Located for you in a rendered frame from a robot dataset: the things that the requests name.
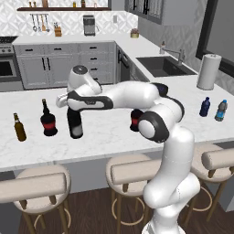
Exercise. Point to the white wall socket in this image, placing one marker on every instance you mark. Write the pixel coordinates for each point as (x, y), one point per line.
(115, 19)

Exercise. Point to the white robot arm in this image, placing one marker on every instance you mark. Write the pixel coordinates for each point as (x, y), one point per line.
(170, 152)

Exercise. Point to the grey soap dispenser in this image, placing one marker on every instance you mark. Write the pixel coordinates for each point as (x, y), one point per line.
(162, 48)

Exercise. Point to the dark sink basin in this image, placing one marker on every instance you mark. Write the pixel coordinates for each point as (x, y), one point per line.
(164, 67)

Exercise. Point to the grey and blue plastic bottle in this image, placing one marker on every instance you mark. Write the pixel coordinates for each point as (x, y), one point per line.
(221, 112)

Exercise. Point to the brown glass bottle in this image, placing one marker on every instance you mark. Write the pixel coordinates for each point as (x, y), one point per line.
(20, 129)

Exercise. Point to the small amber jar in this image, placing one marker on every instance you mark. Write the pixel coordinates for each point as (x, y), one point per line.
(74, 4)

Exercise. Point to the silver hanging ladle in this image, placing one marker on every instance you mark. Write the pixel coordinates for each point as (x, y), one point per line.
(34, 26)

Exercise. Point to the brown box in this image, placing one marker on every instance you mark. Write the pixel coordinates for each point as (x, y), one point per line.
(45, 3)

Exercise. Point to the black bottle with red label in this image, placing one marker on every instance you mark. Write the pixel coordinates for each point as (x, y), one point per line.
(48, 122)

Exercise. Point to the wooden hanging spatula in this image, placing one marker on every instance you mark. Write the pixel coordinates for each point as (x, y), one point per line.
(43, 26)

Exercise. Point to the wooden knife block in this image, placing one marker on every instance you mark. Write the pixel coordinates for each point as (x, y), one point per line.
(58, 31)

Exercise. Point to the silver hanging spoon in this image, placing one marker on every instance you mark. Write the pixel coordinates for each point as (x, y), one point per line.
(47, 26)

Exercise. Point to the dark red bottle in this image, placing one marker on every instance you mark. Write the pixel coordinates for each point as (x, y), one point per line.
(134, 119)

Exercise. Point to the grey wall cabinets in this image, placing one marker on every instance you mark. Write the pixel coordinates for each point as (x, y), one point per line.
(167, 10)

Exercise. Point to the dark wooden wall shelf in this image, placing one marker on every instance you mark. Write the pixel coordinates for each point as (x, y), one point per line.
(61, 9)

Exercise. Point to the black framed window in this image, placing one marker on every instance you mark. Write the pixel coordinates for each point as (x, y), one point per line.
(218, 33)

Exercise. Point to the dark blue plastic bottle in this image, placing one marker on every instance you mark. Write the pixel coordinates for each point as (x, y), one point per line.
(204, 108)

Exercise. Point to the grey base cupboards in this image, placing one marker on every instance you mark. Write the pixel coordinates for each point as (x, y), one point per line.
(61, 65)

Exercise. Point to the beige stool with wooden legs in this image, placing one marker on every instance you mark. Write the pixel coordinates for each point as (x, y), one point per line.
(216, 161)
(131, 172)
(33, 186)

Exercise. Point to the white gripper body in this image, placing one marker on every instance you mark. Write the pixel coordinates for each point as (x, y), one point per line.
(61, 100)

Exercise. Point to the silver stove with oven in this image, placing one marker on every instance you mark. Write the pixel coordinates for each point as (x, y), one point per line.
(6, 67)

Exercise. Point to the dark tool rail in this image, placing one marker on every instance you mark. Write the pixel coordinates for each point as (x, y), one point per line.
(39, 14)

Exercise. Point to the white paper towel roll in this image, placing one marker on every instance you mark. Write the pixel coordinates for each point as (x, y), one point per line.
(208, 73)

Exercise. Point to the silver tap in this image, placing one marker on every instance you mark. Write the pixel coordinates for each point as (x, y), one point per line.
(178, 55)

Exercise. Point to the potted plant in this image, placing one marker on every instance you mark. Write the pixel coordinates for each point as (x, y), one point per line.
(134, 33)

